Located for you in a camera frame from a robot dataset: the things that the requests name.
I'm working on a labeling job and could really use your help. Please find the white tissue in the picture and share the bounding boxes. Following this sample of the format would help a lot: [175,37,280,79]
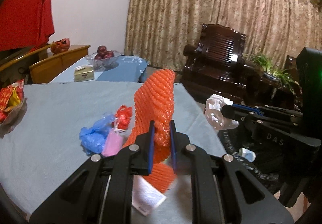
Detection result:
[204,94,238,131]

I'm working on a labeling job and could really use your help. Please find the white printed paper sheet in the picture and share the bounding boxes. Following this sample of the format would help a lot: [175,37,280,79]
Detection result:
[132,175,166,216]

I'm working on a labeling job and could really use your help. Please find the blue plastic bag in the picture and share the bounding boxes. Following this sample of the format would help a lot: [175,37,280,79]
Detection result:
[79,114,115,155]

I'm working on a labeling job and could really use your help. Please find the orange foam net sleeve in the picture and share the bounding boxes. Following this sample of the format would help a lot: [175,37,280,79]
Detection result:
[123,69,176,193]

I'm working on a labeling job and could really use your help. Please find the small red net piece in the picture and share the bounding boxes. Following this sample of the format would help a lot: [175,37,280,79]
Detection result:
[115,105,133,130]

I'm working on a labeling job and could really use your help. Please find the black lined trash bin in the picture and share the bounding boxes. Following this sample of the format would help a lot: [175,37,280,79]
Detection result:
[218,129,282,195]

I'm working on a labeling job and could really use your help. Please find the dark wooden side table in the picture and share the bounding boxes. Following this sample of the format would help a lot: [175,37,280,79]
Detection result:
[244,73,296,110]

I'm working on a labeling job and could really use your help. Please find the green potted plant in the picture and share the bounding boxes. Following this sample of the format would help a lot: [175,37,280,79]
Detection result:
[249,53,296,92]

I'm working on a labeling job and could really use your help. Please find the dark wooden armchair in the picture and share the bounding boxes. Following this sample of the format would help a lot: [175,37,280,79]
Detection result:
[180,24,246,103]

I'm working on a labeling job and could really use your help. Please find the light blue tablecloth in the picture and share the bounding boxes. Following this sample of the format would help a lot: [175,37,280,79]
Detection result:
[1,81,226,223]

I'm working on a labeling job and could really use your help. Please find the patterned beige curtain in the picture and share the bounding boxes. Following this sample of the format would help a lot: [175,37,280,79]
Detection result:
[124,0,321,71]

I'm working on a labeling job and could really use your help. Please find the blue cloth side table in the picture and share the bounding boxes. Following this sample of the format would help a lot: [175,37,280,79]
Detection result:
[50,56,148,83]

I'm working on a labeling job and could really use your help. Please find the cream tissue box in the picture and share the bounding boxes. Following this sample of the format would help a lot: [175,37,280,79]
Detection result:
[74,64,94,82]

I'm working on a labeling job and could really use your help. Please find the glass fruit bowl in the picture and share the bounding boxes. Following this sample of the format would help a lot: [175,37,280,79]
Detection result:
[85,51,123,71]

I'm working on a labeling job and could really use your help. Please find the red snack packets bowl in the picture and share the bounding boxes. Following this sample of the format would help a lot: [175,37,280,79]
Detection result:
[0,79,25,126]

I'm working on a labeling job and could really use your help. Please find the dark red apples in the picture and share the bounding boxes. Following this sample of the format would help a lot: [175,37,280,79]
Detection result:
[94,45,114,60]

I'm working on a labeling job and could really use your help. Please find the wooden curved chair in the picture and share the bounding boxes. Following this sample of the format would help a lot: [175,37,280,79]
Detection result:
[1,44,90,86]

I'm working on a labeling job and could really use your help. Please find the red orange bag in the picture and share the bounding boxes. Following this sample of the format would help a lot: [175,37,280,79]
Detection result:
[51,38,70,55]

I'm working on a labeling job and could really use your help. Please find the red cloth cover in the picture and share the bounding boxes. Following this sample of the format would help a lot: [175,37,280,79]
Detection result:
[0,0,55,51]

